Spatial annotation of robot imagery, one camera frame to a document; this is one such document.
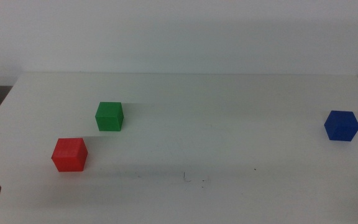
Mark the red cube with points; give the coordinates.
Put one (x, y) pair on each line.
(68, 155)

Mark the green cube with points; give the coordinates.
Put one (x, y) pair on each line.
(109, 118)

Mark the blue cube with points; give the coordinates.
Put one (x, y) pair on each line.
(342, 126)

